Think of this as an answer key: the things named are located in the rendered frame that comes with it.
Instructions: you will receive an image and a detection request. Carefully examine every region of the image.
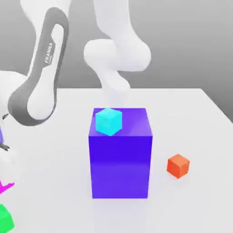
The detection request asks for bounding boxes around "small cyan cube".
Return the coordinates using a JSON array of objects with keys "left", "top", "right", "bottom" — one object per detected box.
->
[{"left": 95, "top": 107, "right": 123, "bottom": 137}]

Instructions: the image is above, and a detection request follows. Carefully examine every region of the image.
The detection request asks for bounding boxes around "small orange cube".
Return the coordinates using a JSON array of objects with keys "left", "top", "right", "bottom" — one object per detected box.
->
[{"left": 167, "top": 153, "right": 190, "bottom": 179}]

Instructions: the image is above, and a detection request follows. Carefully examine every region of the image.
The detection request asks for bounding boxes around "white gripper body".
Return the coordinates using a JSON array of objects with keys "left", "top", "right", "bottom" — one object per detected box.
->
[{"left": 0, "top": 147, "right": 22, "bottom": 186}]

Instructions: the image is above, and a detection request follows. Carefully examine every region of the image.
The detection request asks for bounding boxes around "large purple box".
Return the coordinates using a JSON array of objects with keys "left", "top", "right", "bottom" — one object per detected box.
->
[{"left": 88, "top": 107, "right": 153, "bottom": 199}]

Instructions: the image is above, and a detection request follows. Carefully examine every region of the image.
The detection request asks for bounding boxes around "small magenta cube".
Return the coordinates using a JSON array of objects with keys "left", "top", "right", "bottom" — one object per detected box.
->
[{"left": 0, "top": 179, "right": 15, "bottom": 195}]

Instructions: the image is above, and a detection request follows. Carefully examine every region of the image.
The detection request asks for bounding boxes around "small green cube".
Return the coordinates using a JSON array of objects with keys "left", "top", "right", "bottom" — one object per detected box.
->
[{"left": 0, "top": 203, "right": 15, "bottom": 233}]

